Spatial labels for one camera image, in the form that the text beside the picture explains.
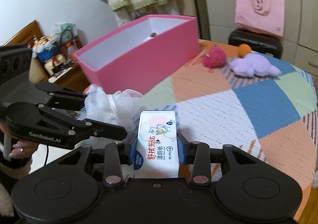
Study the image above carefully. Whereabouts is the white mesh bath pouf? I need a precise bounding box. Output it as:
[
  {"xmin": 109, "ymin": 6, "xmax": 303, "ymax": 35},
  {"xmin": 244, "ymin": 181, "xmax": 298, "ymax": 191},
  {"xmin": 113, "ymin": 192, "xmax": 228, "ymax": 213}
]
[{"xmin": 77, "ymin": 85, "xmax": 143, "ymax": 131}]

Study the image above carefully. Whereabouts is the blue wet wipes pack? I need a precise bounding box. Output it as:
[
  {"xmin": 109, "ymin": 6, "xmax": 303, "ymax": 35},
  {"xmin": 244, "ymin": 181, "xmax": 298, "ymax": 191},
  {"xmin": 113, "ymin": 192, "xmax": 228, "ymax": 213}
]
[{"xmin": 133, "ymin": 111, "xmax": 179, "ymax": 179}]

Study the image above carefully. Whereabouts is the pink strawberry plush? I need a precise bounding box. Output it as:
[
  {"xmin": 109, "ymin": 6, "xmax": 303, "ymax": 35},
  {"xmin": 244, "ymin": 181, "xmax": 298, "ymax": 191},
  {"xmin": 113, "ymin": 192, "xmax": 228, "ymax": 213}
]
[{"xmin": 202, "ymin": 45, "xmax": 226, "ymax": 73}]

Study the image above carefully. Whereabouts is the orange soft ball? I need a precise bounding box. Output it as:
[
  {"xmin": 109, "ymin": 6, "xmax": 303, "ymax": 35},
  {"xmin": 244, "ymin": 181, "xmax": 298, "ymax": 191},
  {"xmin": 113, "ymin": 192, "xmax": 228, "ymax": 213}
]
[{"xmin": 237, "ymin": 44, "xmax": 252, "ymax": 58}]

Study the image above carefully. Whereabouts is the left hand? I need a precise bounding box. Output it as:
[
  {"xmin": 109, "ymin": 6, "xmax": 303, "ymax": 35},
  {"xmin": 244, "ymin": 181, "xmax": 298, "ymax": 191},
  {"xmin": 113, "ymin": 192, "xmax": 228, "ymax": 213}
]
[{"xmin": 8, "ymin": 140, "xmax": 39, "ymax": 159}]

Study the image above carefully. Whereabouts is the wooden side table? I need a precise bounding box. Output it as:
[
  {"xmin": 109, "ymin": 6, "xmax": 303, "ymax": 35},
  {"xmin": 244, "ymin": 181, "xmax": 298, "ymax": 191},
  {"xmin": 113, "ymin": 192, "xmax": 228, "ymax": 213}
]
[{"xmin": 3, "ymin": 20, "xmax": 93, "ymax": 93}]

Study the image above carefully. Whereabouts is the patchwork knitted blanket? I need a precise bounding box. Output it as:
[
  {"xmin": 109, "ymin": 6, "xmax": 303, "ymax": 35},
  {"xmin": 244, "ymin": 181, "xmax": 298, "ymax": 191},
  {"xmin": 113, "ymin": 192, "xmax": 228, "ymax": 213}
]
[{"xmin": 143, "ymin": 40, "xmax": 317, "ymax": 220}]

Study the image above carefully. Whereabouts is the pink storage box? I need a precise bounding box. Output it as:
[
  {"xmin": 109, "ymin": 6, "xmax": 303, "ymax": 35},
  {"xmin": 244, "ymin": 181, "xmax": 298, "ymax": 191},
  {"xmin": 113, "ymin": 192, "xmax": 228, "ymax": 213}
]
[{"xmin": 75, "ymin": 15, "xmax": 199, "ymax": 94}]

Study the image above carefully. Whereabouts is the purple plush toy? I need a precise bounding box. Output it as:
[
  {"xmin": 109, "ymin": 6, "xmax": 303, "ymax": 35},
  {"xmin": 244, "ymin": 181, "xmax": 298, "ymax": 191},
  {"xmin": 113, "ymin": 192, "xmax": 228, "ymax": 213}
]
[{"xmin": 229, "ymin": 53, "xmax": 281, "ymax": 78}]

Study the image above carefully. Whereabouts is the black suitcase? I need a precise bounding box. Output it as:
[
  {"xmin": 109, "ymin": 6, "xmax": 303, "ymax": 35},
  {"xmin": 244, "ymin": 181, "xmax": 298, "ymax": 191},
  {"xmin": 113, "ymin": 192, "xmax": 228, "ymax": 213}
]
[{"xmin": 228, "ymin": 29, "xmax": 283, "ymax": 59}]

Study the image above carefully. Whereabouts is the pink paper tote bag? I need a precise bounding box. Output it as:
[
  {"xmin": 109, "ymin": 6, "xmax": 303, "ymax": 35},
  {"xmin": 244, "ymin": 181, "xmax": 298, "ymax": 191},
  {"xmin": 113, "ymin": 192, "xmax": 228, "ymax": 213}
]
[{"xmin": 235, "ymin": 0, "xmax": 285, "ymax": 37}]

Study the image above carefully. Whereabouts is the beige wardrobe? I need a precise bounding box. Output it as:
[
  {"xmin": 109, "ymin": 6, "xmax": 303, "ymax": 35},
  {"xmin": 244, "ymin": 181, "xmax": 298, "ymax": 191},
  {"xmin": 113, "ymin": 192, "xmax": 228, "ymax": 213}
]
[{"xmin": 204, "ymin": 0, "xmax": 317, "ymax": 75}]

